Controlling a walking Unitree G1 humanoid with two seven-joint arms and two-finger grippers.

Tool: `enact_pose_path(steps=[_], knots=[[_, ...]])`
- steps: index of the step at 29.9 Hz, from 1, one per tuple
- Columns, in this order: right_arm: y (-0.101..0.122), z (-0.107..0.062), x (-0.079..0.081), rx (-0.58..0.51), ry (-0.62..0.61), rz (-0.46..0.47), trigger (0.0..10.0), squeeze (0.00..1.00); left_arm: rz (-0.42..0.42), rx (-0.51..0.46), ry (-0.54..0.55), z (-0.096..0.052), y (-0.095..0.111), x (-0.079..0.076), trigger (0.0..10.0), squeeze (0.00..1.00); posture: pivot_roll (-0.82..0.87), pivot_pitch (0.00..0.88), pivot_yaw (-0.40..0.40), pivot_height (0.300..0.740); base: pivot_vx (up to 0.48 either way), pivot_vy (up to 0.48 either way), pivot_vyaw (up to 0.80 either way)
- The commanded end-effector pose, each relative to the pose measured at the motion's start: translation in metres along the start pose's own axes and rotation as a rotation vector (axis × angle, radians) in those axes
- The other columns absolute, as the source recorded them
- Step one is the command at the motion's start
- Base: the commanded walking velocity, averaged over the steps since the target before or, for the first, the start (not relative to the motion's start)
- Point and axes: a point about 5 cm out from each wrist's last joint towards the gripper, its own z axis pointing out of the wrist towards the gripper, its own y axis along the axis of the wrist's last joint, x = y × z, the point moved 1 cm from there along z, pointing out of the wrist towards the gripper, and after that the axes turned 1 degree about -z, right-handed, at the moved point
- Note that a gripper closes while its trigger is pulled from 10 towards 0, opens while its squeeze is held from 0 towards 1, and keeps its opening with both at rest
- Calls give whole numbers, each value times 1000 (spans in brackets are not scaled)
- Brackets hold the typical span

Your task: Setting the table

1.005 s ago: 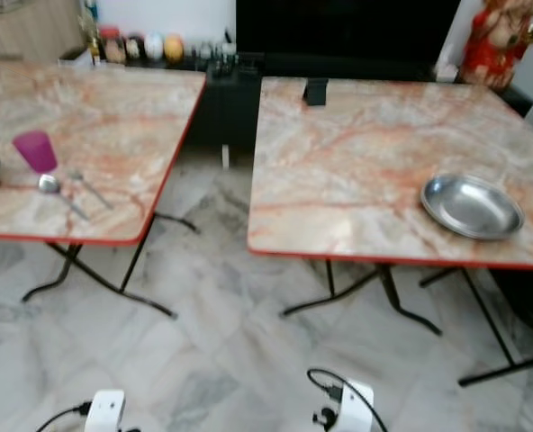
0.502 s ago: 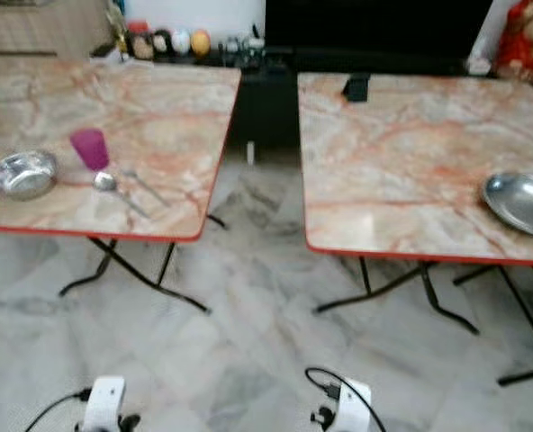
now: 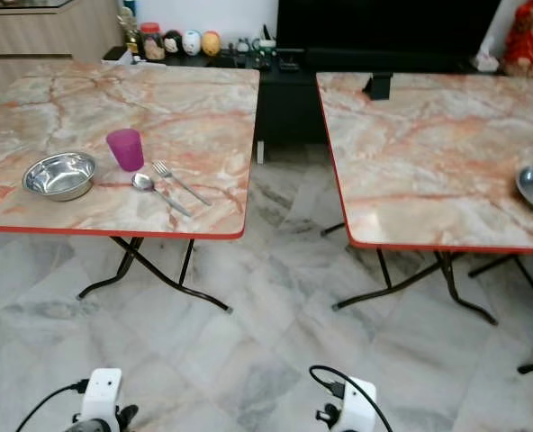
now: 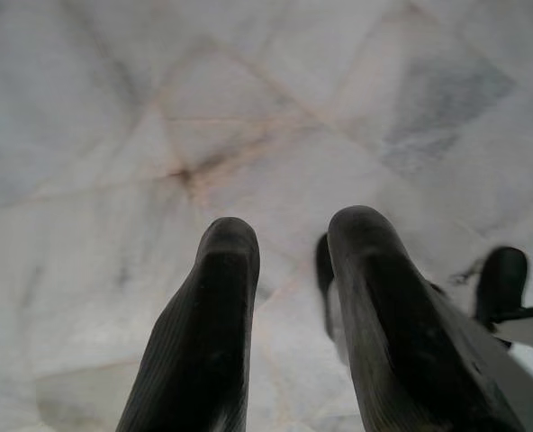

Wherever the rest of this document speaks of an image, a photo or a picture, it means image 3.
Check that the gold trophy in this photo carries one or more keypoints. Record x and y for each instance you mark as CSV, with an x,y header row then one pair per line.
x,y
130,36

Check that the black television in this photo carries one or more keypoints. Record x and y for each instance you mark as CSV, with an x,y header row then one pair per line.
x,y
388,20

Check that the small black object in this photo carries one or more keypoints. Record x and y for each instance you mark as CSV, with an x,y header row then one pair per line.
x,y
379,86

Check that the black and white figurine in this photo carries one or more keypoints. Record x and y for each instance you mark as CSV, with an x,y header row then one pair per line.
x,y
172,43

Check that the light wooden cabinet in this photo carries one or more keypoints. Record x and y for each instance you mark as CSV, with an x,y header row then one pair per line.
x,y
41,36

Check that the stainless steel bowl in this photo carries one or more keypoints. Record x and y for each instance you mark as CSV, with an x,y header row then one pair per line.
x,y
59,177

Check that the stainless steel fork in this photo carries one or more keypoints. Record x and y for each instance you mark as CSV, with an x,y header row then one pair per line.
x,y
181,182

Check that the stainless steel spoon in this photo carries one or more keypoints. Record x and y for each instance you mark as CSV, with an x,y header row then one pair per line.
x,y
142,181

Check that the yellow egg figurine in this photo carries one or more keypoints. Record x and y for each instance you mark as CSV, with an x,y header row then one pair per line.
x,y
211,44

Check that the red plush toy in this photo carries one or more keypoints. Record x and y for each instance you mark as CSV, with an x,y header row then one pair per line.
x,y
532,43

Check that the small grey figurine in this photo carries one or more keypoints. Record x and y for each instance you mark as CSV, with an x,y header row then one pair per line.
x,y
241,47

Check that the red-lidded clear jar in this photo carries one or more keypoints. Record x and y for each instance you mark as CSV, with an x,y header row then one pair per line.
x,y
151,45

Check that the white egg figurine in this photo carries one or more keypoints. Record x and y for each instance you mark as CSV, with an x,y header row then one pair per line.
x,y
191,43

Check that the black metal table legs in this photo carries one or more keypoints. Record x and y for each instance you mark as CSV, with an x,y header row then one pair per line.
x,y
451,279
158,274

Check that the purple plastic cup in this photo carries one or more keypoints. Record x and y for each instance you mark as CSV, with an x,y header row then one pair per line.
x,y
125,149

